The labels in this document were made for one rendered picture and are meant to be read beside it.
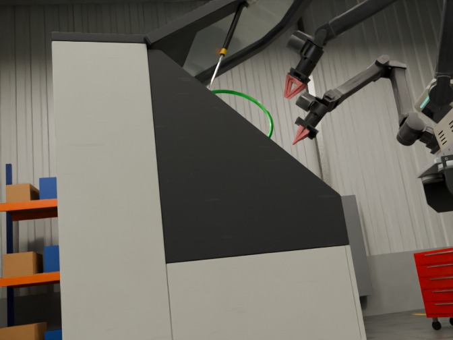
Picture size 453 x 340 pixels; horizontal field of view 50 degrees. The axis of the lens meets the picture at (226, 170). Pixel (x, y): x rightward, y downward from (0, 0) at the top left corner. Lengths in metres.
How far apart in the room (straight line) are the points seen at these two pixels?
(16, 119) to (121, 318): 7.86
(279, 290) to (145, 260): 0.40
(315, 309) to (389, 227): 7.86
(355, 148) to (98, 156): 8.18
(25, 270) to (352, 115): 6.26
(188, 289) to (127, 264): 0.18
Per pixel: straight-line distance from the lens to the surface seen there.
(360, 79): 2.22
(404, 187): 9.64
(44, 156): 8.80
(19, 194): 7.50
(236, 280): 1.43
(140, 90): 1.51
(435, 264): 5.98
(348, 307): 1.57
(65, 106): 1.48
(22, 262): 7.29
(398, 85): 2.28
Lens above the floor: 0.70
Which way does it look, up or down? 14 degrees up
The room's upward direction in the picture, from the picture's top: 7 degrees counter-clockwise
